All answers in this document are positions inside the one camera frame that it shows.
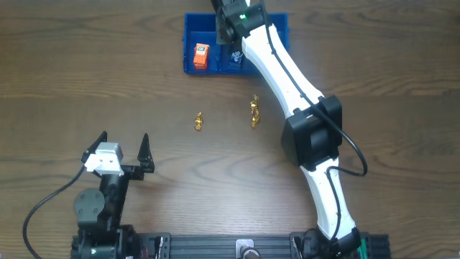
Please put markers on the mounting rail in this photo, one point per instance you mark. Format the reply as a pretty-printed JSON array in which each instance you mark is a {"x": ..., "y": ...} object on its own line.
[{"x": 208, "y": 246}]

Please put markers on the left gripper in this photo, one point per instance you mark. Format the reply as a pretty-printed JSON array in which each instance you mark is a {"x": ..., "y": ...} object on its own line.
[{"x": 133, "y": 172}]

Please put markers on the orange candy box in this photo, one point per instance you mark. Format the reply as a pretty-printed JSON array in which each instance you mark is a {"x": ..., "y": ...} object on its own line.
[{"x": 201, "y": 55}]

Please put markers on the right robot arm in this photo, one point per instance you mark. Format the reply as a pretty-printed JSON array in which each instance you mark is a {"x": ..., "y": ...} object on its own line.
[{"x": 309, "y": 140}]

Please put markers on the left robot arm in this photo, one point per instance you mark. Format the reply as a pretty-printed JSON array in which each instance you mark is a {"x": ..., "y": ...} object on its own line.
[{"x": 90, "y": 206}]

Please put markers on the blue candy pack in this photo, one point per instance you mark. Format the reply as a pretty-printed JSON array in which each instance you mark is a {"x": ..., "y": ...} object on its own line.
[{"x": 236, "y": 59}]

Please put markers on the blue tray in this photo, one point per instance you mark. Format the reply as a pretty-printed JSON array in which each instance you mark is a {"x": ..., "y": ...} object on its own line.
[{"x": 199, "y": 28}]

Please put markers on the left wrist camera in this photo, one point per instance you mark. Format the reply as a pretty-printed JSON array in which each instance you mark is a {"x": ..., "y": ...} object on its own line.
[{"x": 106, "y": 158}]

